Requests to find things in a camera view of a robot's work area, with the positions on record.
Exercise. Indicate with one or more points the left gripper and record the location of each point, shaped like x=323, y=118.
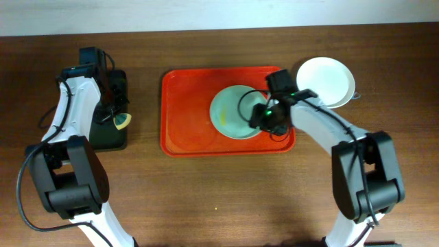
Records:
x=112, y=112

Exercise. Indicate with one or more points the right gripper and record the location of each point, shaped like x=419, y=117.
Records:
x=263, y=119

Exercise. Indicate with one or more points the green yellow sponge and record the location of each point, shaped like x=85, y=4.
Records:
x=122, y=120

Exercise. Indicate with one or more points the light blue plate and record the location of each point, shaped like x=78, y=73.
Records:
x=231, y=109

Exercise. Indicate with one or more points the white plate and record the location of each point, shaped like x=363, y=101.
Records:
x=329, y=78

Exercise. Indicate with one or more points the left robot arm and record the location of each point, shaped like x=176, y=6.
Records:
x=91, y=117

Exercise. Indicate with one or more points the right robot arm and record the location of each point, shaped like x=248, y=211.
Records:
x=366, y=176

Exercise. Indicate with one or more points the black plastic tray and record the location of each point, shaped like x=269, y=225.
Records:
x=105, y=136

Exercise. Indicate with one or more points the red plastic tray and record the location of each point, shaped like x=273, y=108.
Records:
x=186, y=127

